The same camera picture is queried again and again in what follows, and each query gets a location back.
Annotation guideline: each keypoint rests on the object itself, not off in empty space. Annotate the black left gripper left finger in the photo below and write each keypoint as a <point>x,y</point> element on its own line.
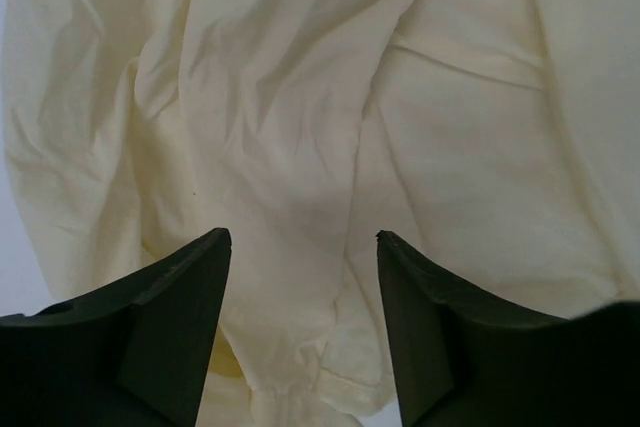
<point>134,352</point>

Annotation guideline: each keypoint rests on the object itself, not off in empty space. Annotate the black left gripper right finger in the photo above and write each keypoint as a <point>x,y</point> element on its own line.
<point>462,356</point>

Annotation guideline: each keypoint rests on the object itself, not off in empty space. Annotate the cream yellow jacket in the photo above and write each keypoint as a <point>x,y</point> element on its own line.
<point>501,137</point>

